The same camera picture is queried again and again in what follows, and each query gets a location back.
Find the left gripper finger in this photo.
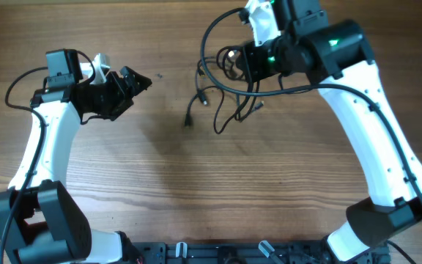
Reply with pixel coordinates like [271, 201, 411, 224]
[120, 66, 135, 88]
[125, 72, 152, 98]

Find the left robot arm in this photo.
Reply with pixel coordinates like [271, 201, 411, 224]
[0, 49, 152, 263]

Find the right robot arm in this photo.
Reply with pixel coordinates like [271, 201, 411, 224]
[239, 1, 422, 263]

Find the black right camera cable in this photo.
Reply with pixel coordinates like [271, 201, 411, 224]
[199, 7, 422, 264]

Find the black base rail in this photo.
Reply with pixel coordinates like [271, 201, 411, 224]
[133, 241, 332, 264]

